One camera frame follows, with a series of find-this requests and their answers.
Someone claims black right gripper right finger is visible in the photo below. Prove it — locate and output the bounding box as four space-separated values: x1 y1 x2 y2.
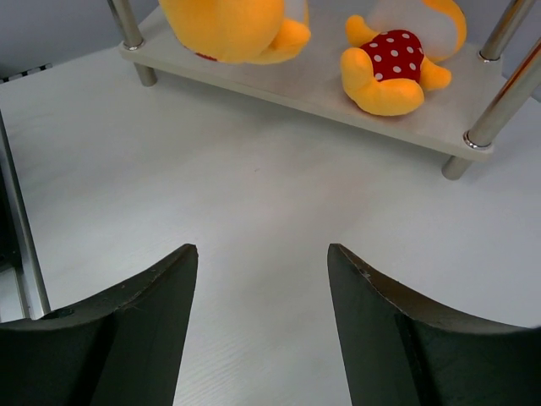
327 244 540 405

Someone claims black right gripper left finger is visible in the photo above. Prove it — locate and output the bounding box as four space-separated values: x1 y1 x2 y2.
1 244 198 405

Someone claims yellow plush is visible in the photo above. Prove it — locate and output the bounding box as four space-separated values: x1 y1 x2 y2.
159 0 311 65
340 1 467 117

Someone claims yellow plush front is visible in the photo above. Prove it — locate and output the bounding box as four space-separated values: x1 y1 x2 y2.
159 0 311 65

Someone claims white two-tier shelf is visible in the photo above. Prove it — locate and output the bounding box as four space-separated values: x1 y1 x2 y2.
109 1 540 180

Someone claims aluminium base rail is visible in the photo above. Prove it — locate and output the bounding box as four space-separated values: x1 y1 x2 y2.
1 123 51 319

